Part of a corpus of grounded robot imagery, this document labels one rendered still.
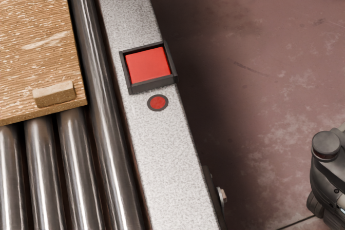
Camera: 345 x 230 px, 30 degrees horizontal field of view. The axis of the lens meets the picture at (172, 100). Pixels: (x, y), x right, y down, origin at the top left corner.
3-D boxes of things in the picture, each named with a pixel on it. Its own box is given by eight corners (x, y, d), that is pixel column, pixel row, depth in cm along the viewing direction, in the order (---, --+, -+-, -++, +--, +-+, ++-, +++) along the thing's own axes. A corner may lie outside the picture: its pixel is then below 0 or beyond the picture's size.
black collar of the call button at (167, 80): (167, 46, 100) (166, 39, 99) (178, 82, 95) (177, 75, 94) (119, 58, 100) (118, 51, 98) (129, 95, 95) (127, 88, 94)
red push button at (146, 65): (164, 51, 99) (163, 45, 98) (172, 80, 96) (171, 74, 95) (126, 60, 99) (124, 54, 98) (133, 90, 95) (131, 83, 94)
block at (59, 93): (76, 90, 94) (71, 78, 92) (77, 99, 93) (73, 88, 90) (36, 100, 93) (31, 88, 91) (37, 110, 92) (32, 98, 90)
